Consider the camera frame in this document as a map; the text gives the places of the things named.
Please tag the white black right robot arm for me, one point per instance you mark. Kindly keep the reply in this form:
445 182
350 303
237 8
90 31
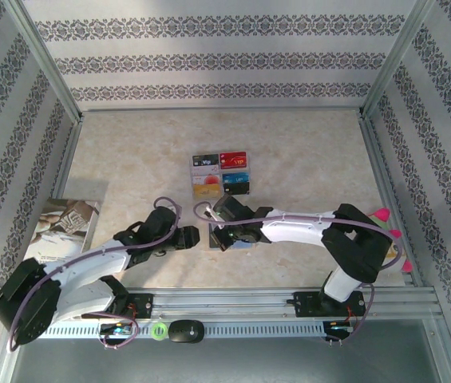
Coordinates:
297 231

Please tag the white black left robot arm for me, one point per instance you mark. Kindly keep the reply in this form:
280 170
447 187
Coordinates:
89 261

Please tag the plain black card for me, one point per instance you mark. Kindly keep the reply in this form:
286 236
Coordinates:
237 189

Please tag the yellow card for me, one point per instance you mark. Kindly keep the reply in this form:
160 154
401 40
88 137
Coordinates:
207 192

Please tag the blue card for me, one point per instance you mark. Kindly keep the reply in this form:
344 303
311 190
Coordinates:
235 178

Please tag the white card with orange circle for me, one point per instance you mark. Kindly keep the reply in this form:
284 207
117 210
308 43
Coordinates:
209 181

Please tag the clear acrylic card stand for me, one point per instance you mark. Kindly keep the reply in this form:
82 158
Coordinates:
235 169

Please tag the white card with pink logo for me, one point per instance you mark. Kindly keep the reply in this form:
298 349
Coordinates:
203 171

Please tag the red VIP card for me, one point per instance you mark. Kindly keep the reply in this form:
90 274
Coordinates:
233 159

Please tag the black VIP card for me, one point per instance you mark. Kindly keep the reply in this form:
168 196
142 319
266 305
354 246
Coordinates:
205 161

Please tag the black computer mouse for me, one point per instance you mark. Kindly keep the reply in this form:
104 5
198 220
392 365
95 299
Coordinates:
186 331

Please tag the book with photo cover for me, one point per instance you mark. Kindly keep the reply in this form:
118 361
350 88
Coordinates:
61 223

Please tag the small circuit board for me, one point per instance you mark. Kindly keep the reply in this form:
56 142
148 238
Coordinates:
117 329
339 327

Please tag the plush toy with pink feet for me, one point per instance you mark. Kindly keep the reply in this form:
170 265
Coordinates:
384 215

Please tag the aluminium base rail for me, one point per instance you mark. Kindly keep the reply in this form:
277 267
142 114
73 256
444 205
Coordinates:
225 303

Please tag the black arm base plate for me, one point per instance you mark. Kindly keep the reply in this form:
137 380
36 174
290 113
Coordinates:
141 305
307 305

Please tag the aluminium frame back rail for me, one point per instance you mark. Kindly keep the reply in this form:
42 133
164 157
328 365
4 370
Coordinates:
225 108

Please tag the aluminium frame side rail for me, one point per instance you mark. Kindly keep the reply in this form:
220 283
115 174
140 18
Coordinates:
390 179
65 159

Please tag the aluminium frame post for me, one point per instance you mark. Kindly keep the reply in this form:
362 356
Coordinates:
52 72
396 60

